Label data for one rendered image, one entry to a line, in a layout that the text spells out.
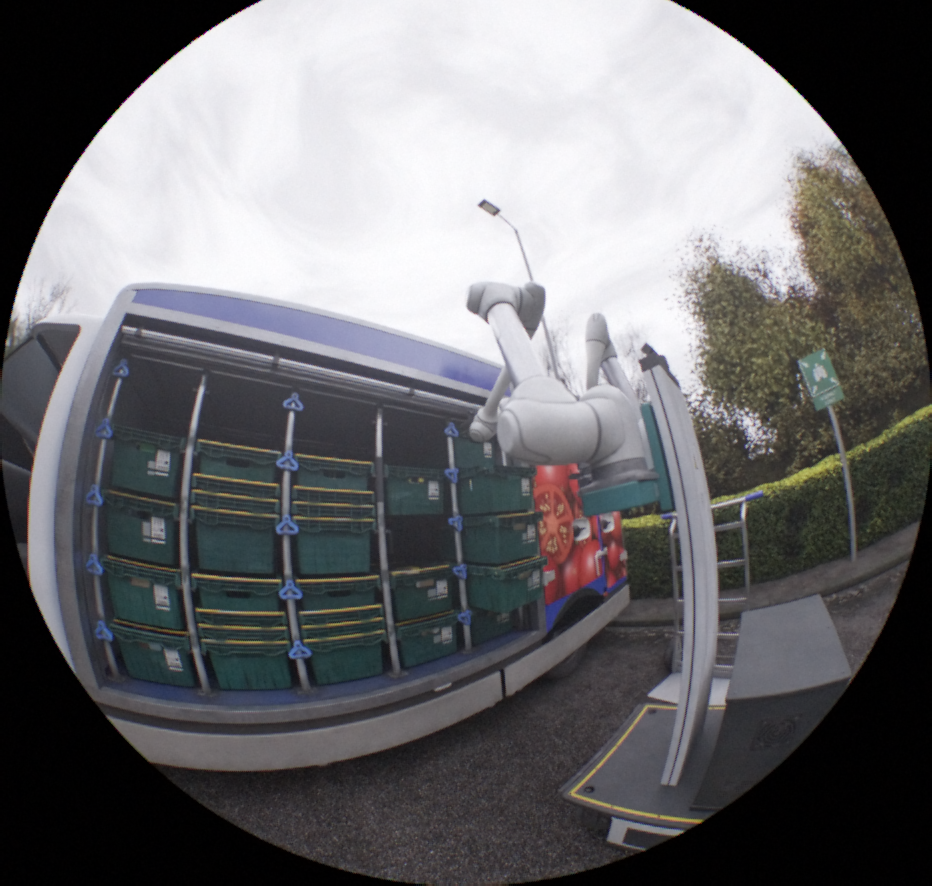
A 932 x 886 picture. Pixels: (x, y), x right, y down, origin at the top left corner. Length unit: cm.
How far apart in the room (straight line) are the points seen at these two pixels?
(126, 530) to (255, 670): 76
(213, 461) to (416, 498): 101
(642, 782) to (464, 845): 71
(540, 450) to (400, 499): 102
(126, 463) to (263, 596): 80
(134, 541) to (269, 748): 96
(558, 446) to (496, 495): 96
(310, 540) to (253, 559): 27
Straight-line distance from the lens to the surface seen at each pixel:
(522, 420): 64
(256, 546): 136
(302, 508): 135
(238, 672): 152
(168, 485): 143
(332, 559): 141
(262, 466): 138
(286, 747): 154
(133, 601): 153
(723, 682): 243
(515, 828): 164
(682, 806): 131
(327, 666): 153
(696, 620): 92
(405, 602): 157
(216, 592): 137
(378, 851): 163
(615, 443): 75
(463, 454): 184
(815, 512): 389
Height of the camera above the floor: 140
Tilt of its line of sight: 20 degrees up
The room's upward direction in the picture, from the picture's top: 6 degrees counter-clockwise
